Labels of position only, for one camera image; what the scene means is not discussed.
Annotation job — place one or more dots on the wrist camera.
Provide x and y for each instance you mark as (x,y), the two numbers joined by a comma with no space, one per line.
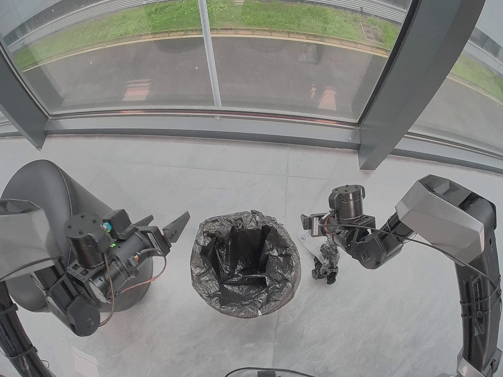
(308,222)
(118,220)

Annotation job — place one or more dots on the black plastic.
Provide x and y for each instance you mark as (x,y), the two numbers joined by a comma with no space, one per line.
(326,265)

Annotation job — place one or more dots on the black plastic bag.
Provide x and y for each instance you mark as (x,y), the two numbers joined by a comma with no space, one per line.
(204,257)

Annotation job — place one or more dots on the dark grey round chair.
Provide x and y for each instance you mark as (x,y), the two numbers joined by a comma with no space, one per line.
(47,187)

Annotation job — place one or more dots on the window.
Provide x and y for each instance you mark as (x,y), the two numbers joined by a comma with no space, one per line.
(412,73)

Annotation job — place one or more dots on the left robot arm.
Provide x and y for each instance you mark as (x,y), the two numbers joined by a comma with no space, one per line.
(84,246)

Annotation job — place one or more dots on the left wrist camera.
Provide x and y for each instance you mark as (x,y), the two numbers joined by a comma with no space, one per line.
(118,220)

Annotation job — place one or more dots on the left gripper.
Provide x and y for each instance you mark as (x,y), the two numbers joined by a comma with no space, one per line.
(125,255)

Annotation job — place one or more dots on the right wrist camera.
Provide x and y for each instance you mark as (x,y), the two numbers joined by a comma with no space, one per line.
(308,222)

